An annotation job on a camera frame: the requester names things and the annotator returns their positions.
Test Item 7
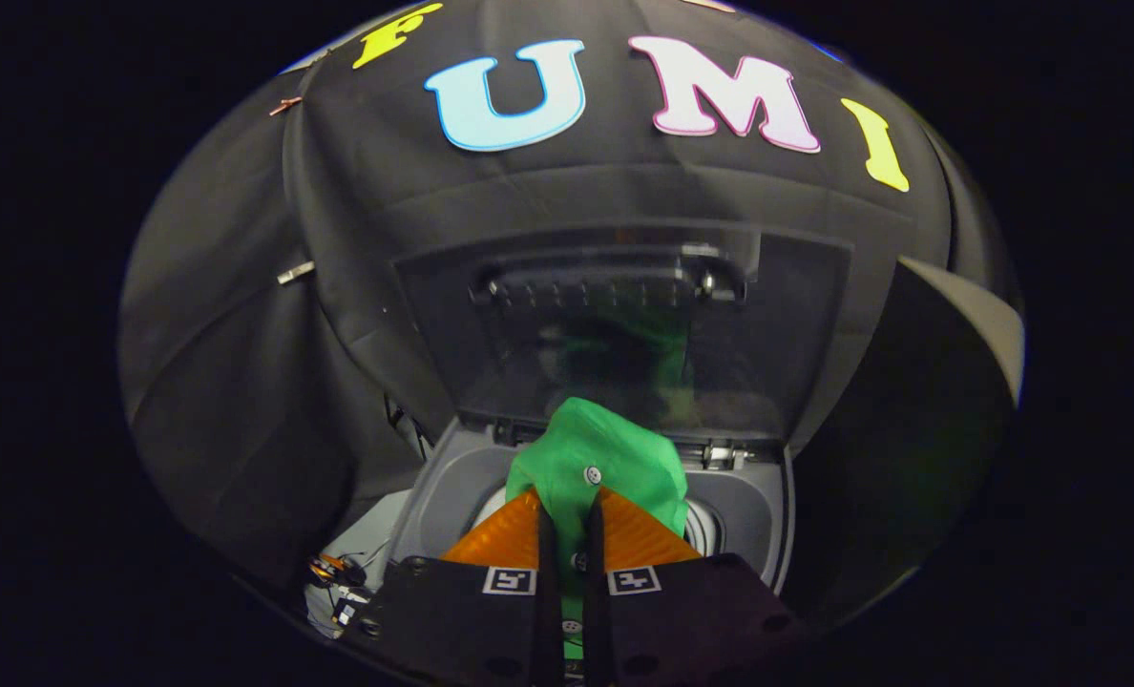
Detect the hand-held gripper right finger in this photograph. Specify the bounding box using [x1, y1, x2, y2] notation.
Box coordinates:
[581, 487, 816, 687]

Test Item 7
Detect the dark glass washing machine lid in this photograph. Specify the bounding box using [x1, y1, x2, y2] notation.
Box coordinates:
[393, 224, 856, 449]

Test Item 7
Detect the green polo shirt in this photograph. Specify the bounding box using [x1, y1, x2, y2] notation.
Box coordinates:
[505, 396, 690, 669]

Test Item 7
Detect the black orange round device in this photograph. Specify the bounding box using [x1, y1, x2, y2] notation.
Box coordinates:
[307, 553, 368, 588]

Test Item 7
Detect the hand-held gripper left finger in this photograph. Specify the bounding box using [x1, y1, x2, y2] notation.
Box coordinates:
[362, 487, 565, 687]

